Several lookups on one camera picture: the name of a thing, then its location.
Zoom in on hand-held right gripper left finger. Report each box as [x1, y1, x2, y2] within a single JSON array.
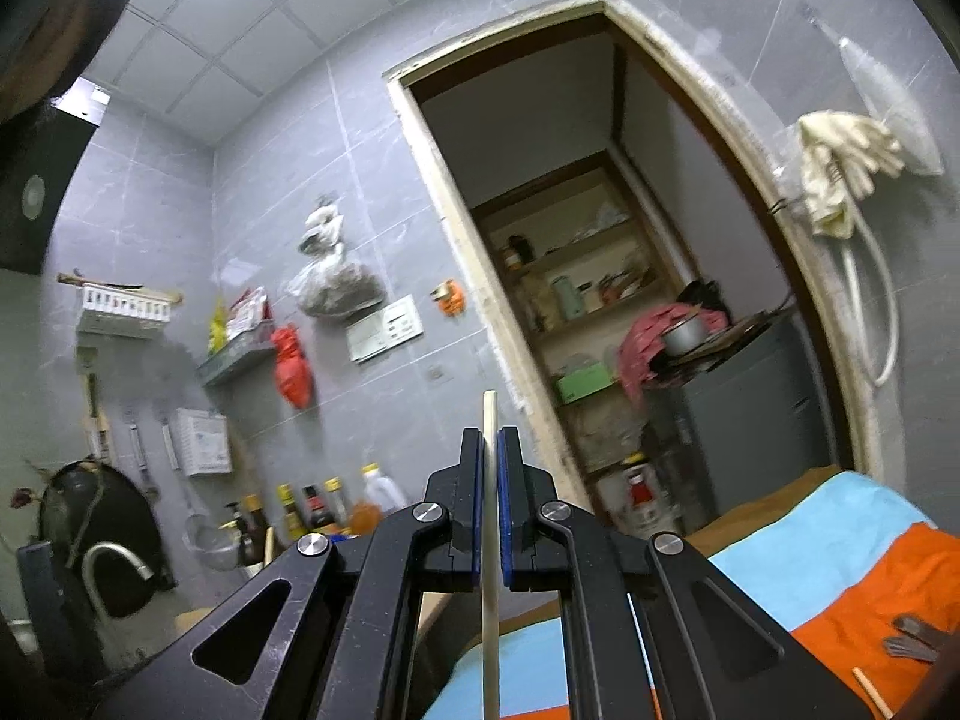
[[97, 427, 485, 720]]

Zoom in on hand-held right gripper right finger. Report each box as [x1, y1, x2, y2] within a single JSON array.
[[495, 427, 875, 720]]

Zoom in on plastic oil jug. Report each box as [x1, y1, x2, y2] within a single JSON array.
[[352, 463, 410, 533]]

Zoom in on metal faucet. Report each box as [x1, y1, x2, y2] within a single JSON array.
[[81, 542, 155, 620]]

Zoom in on dried branch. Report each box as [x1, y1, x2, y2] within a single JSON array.
[[11, 461, 113, 571]]

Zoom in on orange seasoning packet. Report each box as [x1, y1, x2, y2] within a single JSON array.
[[346, 502, 387, 538]]

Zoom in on black wok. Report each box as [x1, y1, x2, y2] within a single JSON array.
[[37, 461, 175, 620]]

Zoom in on clear sauce bottle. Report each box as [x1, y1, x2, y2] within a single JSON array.
[[324, 476, 353, 524]]

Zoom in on red white bottle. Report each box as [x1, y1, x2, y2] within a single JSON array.
[[626, 454, 661, 520]]

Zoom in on dark red cap bottle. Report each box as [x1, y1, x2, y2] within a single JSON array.
[[300, 484, 338, 535]]

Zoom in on green box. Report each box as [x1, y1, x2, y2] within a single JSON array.
[[553, 361, 616, 404]]

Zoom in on hanging metal strainer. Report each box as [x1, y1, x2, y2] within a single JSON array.
[[154, 405, 235, 572]]

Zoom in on yellow cap sauce bottle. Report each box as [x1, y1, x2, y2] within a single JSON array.
[[276, 484, 308, 541]]

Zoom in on wooden shelf unit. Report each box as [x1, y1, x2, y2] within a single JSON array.
[[469, 150, 713, 533]]

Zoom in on hanging metal peeler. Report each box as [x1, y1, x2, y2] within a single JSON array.
[[124, 405, 160, 497]]

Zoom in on dark pump bottle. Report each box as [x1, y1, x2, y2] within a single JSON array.
[[217, 514, 250, 571]]

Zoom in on pink cloth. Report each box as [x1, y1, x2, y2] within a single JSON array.
[[619, 304, 710, 406]]

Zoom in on red plastic bag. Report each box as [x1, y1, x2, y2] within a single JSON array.
[[270, 324, 312, 410]]

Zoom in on dark yellow label bottle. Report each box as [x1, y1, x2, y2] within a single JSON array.
[[238, 493, 283, 568]]

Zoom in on cream knife holder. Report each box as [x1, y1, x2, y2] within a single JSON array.
[[75, 345, 110, 462]]

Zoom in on clear plastic bag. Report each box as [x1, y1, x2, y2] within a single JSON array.
[[283, 199, 387, 320]]

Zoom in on metal pot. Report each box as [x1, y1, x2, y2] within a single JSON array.
[[660, 313, 710, 355]]

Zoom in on grey cabinet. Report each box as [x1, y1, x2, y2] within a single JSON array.
[[660, 311, 837, 533]]

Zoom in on red snack packet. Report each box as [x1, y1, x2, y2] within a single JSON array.
[[225, 286, 271, 342]]

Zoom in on black bag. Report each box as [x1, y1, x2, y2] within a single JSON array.
[[679, 279, 732, 335]]

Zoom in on wooden board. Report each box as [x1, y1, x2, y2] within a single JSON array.
[[652, 311, 796, 374]]

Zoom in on striped blue orange brown blanket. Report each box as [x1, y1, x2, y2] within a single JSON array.
[[420, 465, 960, 720]]

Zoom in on wooden stick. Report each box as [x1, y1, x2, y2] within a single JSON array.
[[56, 272, 185, 306]]

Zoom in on black range hood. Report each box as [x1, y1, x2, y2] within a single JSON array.
[[0, 79, 113, 271]]

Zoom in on cream rubber gloves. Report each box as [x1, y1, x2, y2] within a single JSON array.
[[796, 111, 905, 239]]

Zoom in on white mesh bag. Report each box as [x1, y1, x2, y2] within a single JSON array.
[[814, 15, 946, 177]]

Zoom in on person's head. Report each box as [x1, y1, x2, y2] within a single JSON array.
[[0, 0, 155, 121]]

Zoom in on white wall socket panel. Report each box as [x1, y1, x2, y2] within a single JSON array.
[[345, 296, 425, 365]]

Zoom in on white wall box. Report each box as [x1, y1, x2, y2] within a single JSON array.
[[171, 407, 232, 477]]

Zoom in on cream door frame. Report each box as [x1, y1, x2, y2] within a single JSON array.
[[384, 0, 901, 488]]

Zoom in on metal wall shelf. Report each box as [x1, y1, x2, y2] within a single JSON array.
[[196, 337, 278, 389]]

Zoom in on white plastic wall basket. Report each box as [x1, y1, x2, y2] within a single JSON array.
[[75, 283, 170, 338]]

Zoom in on white hose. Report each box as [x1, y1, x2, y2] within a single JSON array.
[[840, 202, 901, 389]]

